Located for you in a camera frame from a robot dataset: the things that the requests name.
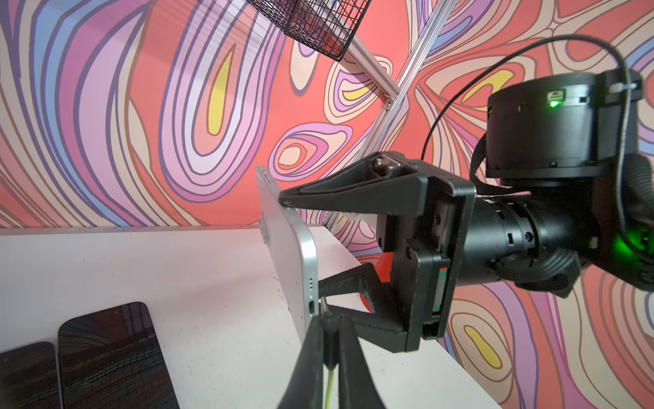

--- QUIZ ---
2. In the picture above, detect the black phone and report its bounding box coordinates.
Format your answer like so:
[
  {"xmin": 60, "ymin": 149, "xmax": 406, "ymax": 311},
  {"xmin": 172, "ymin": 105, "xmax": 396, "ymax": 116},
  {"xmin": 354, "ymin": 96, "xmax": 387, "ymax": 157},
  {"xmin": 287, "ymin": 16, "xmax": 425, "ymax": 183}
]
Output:
[
  {"xmin": 57, "ymin": 302, "xmax": 180, "ymax": 408},
  {"xmin": 1, "ymin": 341, "xmax": 61, "ymax": 408},
  {"xmin": 255, "ymin": 166, "xmax": 320, "ymax": 340}
]

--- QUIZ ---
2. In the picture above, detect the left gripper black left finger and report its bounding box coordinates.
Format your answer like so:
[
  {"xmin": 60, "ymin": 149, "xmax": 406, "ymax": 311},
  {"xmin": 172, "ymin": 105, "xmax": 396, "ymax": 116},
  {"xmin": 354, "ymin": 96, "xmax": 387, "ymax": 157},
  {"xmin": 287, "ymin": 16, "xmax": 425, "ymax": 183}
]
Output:
[{"xmin": 278, "ymin": 315, "xmax": 325, "ymax": 409}]

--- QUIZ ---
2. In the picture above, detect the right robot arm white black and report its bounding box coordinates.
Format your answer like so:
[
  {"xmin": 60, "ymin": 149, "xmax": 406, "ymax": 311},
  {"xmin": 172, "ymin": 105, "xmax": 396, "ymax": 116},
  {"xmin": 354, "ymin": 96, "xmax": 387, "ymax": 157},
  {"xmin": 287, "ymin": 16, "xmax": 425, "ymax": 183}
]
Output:
[{"xmin": 279, "ymin": 70, "xmax": 653, "ymax": 352}]

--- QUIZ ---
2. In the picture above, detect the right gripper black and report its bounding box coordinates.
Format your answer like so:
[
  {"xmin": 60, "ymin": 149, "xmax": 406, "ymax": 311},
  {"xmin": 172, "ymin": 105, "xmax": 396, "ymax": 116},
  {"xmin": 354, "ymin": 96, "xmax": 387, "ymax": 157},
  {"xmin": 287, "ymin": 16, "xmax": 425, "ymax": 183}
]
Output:
[{"xmin": 279, "ymin": 152, "xmax": 476, "ymax": 353}]

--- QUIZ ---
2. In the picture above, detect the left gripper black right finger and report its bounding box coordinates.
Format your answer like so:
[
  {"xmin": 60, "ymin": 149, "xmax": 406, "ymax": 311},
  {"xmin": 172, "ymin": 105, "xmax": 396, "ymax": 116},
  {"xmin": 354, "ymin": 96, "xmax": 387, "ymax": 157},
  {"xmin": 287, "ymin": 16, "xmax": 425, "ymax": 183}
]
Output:
[{"xmin": 337, "ymin": 315, "xmax": 386, "ymax": 409}]

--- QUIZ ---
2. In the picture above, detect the red cylindrical cup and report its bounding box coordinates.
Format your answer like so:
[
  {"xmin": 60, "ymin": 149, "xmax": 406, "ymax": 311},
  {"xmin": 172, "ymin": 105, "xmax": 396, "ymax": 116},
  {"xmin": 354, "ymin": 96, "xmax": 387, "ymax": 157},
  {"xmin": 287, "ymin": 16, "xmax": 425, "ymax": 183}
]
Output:
[{"xmin": 358, "ymin": 252, "xmax": 393, "ymax": 313}]

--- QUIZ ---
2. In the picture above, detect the green earphone cable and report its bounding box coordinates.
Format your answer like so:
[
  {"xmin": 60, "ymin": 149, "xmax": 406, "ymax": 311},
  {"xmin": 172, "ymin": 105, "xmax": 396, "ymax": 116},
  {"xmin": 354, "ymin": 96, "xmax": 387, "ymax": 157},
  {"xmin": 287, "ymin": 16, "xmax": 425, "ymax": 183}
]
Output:
[{"xmin": 318, "ymin": 296, "xmax": 341, "ymax": 409}]

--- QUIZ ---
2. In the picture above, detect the black wire basket on back wall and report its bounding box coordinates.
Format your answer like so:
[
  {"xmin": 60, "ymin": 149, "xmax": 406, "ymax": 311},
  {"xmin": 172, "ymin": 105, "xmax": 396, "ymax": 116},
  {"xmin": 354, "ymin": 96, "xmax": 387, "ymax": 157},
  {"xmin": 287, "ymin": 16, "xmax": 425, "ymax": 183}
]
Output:
[{"xmin": 248, "ymin": 0, "xmax": 371, "ymax": 61}]

